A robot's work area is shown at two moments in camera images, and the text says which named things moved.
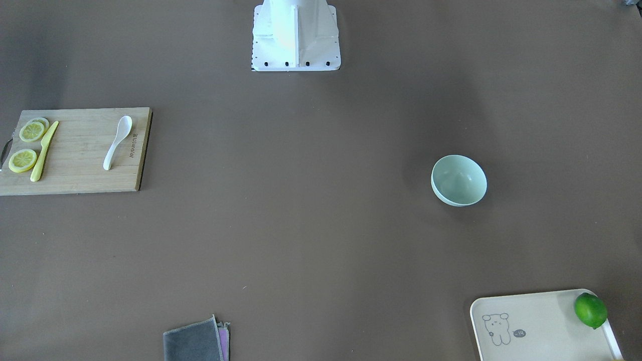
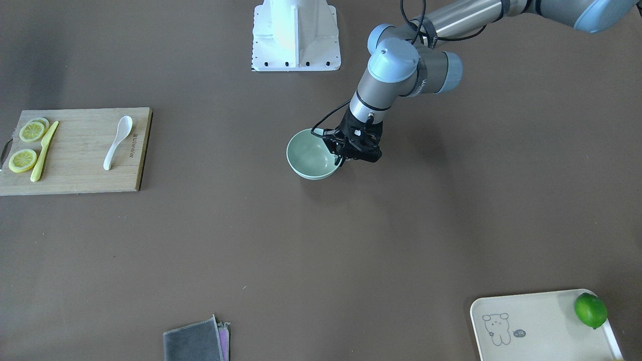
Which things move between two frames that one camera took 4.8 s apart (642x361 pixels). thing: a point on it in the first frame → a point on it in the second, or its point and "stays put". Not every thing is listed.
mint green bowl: [457, 181] → [309, 156]
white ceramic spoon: [125, 125] stays put
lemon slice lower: [22, 160] stays put
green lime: [591, 310] stays put
